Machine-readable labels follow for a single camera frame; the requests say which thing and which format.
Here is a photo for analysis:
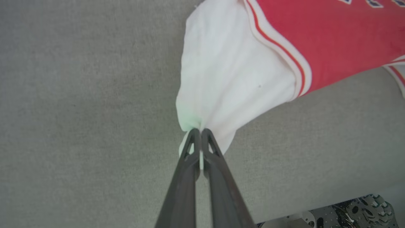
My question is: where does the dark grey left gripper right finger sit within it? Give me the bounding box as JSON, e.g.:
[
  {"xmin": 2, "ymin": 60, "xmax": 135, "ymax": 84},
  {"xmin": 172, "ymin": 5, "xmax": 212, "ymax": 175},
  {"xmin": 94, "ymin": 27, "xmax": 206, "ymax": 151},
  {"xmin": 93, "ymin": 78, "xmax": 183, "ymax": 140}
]
[{"xmin": 202, "ymin": 128, "xmax": 257, "ymax": 228}]

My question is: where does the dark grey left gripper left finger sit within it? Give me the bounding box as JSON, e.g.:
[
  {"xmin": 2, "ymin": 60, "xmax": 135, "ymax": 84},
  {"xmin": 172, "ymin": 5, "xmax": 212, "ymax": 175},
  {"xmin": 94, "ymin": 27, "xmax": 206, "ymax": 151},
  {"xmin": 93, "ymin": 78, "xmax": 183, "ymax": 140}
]
[{"xmin": 155, "ymin": 128, "xmax": 202, "ymax": 228}]

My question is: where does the red and white jersey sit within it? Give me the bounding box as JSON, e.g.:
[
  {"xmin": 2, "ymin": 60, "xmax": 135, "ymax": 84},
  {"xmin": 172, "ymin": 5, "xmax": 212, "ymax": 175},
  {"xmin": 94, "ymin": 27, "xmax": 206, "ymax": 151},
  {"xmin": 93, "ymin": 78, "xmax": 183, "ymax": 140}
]
[{"xmin": 176, "ymin": 0, "xmax": 405, "ymax": 170}]

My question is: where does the robot wheeled base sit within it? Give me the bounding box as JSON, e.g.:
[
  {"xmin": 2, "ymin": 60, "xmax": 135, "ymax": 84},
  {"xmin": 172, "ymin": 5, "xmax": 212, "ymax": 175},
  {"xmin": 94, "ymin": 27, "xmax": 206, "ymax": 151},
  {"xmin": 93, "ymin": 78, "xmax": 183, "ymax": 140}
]
[{"xmin": 257, "ymin": 194, "xmax": 398, "ymax": 228}]

